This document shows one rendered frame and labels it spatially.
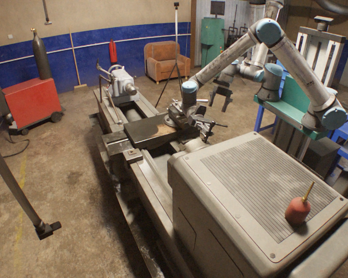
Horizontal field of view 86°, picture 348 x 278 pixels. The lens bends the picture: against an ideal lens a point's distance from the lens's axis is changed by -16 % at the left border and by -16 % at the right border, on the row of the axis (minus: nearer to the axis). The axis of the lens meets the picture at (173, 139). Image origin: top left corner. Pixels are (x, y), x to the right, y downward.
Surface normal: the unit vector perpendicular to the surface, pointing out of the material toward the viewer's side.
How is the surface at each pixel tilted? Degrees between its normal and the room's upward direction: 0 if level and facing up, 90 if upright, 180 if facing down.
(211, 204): 45
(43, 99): 90
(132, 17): 90
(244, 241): 37
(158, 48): 87
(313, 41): 90
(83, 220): 0
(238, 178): 0
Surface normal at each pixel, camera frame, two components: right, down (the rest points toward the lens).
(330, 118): -0.22, 0.61
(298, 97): -0.92, 0.23
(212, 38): 0.46, 0.51
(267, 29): -0.37, 0.46
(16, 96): 0.74, 0.39
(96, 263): 0.00, -0.82
